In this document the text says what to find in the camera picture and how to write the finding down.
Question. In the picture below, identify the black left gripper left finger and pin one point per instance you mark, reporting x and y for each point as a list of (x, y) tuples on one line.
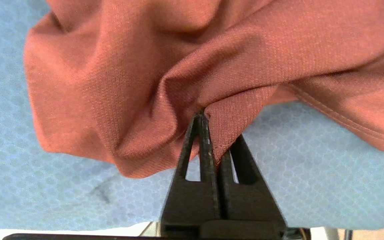
[(192, 200)]

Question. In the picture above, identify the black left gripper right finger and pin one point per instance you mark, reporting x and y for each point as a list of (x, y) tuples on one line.
[(245, 200)]

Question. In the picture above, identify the bed with blue sheet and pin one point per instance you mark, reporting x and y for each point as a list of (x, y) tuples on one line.
[(28, 183)]

